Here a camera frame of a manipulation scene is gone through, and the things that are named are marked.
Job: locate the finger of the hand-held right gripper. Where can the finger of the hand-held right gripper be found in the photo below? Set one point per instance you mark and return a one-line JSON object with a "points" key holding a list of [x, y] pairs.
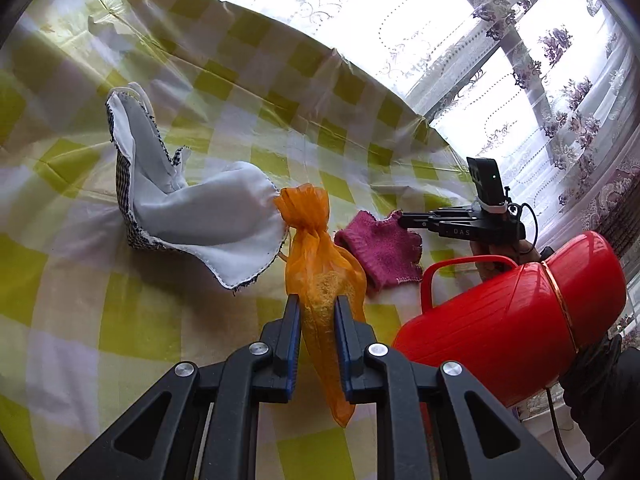
{"points": [[420, 221]]}

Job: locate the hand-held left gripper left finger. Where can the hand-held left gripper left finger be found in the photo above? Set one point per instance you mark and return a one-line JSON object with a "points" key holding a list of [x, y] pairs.
{"points": [[292, 360]]}

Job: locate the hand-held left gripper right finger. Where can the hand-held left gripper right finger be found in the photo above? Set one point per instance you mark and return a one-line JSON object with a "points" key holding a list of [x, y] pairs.
{"points": [[345, 360]]}

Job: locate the magenta knit cloth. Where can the magenta knit cloth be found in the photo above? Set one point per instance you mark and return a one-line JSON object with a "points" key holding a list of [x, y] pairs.
{"points": [[380, 255]]}

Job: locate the orange mesh cloth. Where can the orange mesh cloth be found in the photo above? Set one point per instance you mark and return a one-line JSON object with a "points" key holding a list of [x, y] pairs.
{"points": [[320, 280]]}

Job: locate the person's right forearm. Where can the person's right forearm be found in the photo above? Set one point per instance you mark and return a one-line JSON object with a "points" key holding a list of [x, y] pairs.
{"points": [[600, 400]]}

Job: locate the person's right hand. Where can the person's right hand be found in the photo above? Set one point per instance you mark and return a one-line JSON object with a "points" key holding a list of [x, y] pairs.
{"points": [[482, 250]]}

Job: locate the red thermos flask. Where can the red thermos flask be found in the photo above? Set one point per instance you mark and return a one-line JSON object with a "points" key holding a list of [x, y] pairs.
{"points": [[500, 320]]}

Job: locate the brown patterned curtain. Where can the brown patterned curtain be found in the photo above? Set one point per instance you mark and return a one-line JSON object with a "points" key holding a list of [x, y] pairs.
{"points": [[617, 195]]}

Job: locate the yellow checked plastic tablecloth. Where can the yellow checked plastic tablecloth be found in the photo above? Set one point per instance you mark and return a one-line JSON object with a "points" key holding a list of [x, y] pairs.
{"points": [[150, 350]]}

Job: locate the white cloth with checked lining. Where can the white cloth with checked lining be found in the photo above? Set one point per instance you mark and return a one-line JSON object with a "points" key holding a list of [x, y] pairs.
{"points": [[210, 210]]}

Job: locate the white lace curtain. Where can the white lace curtain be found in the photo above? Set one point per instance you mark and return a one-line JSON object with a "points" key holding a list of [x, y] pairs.
{"points": [[350, 5]]}

